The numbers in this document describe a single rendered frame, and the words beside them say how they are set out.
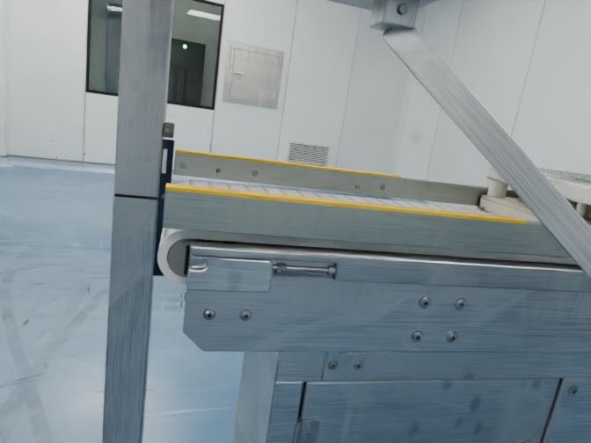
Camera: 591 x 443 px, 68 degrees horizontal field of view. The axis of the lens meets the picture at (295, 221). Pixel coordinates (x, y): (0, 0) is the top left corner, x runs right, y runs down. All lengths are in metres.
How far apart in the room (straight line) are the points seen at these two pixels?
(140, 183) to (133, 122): 0.08
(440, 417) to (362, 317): 0.22
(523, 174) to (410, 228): 0.10
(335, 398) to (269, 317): 0.17
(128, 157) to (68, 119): 4.77
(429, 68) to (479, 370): 0.36
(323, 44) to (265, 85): 0.91
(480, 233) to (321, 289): 0.16
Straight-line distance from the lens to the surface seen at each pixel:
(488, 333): 0.51
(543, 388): 0.69
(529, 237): 0.49
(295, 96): 5.71
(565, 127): 4.57
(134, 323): 0.72
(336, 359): 0.49
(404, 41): 0.41
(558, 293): 0.55
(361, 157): 6.16
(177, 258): 0.38
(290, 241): 0.40
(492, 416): 0.66
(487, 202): 0.77
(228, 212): 0.36
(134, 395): 0.79
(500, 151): 0.39
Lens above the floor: 0.91
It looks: 13 degrees down
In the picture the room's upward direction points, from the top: 8 degrees clockwise
